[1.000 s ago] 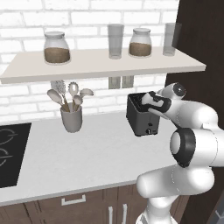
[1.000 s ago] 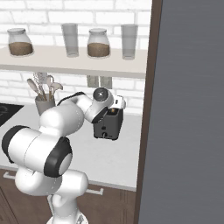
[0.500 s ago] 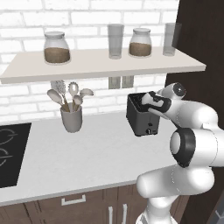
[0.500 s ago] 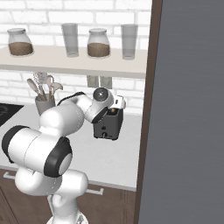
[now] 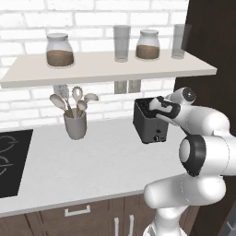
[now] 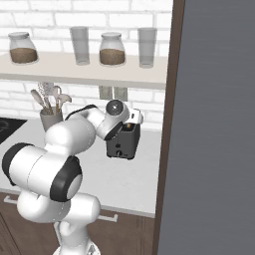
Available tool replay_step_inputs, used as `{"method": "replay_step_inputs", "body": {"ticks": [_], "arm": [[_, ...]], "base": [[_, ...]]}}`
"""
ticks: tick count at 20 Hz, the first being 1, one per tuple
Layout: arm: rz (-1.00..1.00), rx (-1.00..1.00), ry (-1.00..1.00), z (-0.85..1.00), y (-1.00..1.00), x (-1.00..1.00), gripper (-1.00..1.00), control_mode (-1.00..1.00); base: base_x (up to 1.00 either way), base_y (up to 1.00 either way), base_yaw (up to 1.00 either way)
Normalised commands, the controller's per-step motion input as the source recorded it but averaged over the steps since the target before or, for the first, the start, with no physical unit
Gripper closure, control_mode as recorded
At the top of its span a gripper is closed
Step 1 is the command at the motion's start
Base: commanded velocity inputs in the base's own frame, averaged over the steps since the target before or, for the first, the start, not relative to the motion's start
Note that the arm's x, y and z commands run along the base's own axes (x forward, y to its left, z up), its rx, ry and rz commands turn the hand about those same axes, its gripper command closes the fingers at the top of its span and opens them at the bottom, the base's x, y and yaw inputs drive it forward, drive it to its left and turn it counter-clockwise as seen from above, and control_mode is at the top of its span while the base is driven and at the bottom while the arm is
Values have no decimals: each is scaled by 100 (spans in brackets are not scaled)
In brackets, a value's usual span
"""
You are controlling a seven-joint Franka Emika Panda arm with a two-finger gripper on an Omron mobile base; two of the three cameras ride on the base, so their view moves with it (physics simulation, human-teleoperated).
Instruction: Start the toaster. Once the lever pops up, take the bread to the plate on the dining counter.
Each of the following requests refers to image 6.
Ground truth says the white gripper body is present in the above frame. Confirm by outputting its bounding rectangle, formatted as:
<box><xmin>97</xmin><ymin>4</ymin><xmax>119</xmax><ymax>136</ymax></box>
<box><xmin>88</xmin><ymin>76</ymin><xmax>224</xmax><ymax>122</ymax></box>
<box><xmin>134</xmin><ymin>108</ymin><xmax>145</xmax><ymax>126</ymax></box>

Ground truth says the brown side panel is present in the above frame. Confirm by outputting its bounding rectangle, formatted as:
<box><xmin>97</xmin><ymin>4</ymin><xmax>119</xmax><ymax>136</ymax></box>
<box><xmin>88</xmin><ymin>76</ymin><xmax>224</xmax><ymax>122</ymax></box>
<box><xmin>151</xmin><ymin>0</ymin><xmax>186</xmax><ymax>255</ymax></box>

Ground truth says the clear drinking glass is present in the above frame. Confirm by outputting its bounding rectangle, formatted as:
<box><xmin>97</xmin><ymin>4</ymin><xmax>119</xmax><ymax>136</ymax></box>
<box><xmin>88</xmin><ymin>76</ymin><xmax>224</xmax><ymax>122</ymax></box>
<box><xmin>136</xmin><ymin>27</ymin><xmax>158</xmax><ymax>69</ymax></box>
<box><xmin>69</xmin><ymin>26</ymin><xmax>92</xmax><ymax>66</ymax></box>

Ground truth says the glass jar with brown contents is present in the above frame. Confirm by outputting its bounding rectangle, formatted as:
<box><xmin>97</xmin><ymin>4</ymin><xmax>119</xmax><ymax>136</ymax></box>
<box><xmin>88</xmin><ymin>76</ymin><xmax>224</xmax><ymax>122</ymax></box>
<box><xmin>7</xmin><ymin>31</ymin><xmax>40</xmax><ymax>66</ymax></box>
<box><xmin>99</xmin><ymin>31</ymin><xmax>127</xmax><ymax>67</ymax></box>

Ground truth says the grey fridge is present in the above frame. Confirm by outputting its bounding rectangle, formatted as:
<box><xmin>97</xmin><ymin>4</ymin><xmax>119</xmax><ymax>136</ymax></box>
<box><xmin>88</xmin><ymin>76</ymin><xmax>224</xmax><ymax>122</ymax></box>
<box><xmin>156</xmin><ymin>0</ymin><xmax>255</xmax><ymax>255</ymax></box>

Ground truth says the wooden ladle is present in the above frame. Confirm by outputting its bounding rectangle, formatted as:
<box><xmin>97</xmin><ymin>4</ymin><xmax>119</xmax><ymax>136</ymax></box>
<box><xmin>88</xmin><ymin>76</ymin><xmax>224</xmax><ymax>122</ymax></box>
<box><xmin>57</xmin><ymin>93</ymin><xmax>73</xmax><ymax>113</ymax></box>

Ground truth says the wooden spatula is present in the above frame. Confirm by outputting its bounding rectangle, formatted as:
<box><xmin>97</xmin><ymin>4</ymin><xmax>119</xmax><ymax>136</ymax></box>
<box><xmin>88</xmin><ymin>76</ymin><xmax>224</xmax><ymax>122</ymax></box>
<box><xmin>52</xmin><ymin>85</ymin><xmax>63</xmax><ymax>115</ymax></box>

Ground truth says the grey utensil pot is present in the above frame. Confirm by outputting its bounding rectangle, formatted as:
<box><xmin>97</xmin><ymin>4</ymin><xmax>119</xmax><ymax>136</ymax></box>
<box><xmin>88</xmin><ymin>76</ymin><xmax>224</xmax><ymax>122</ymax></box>
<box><xmin>39</xmin><ymin>107</ymin><xmax>65</xmax><ymax>132</ymax></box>

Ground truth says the metal whisk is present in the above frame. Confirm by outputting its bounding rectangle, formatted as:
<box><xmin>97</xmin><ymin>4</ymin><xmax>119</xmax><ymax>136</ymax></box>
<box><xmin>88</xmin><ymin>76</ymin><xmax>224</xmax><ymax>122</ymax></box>
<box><xmin>37</xmin><ymin>82</ymin><xmax>55</xmax><ymax>115</ymax></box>

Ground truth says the wooden spoon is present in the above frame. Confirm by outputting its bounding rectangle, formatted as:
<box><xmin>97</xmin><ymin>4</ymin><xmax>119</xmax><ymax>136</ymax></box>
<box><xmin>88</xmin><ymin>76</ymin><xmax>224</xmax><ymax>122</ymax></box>
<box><xmin>30</xmin><ymin>89</ymin><xmax>52</xmax><ymax>116</ymax></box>

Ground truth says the brown drawer front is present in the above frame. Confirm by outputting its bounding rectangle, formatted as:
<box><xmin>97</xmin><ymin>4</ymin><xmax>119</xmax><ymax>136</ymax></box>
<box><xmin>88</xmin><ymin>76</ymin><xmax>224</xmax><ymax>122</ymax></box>
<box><xmin>0</xmin><ymin>191</ymin><xmax>155</xmax><ymax>255</ymax></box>

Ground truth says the black hob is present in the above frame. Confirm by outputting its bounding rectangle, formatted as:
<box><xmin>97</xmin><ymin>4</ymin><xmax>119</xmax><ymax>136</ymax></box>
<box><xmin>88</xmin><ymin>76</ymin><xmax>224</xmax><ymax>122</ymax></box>
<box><xmin>0</xmin><ymin>117</ymin><xmax>29</xmax><ymax>145</ymax></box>

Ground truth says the grey wall outlet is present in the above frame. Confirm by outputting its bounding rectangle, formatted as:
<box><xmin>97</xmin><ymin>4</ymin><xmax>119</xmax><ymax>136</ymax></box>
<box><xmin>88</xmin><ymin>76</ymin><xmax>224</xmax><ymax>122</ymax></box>
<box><xmin>98</xmin><ymin>86</ymin><xmax>128</xmax><ymax>102</ymax></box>

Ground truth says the pale wall shelf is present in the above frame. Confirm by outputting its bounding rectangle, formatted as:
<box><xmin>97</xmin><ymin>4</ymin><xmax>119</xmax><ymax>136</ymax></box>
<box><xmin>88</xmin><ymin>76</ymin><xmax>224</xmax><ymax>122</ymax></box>
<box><xmin>0</xmin><ymin>51</ymin><xmax>168</xmax><ymax>91</ymax></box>

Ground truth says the white drawer handle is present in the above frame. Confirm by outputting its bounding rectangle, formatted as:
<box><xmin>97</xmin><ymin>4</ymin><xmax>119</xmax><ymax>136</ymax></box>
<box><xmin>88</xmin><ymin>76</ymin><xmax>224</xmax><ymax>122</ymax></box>
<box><xmin>2</xmin><ymin>194</ymin><xmax>120</xmax><ymax>223</ymax></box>

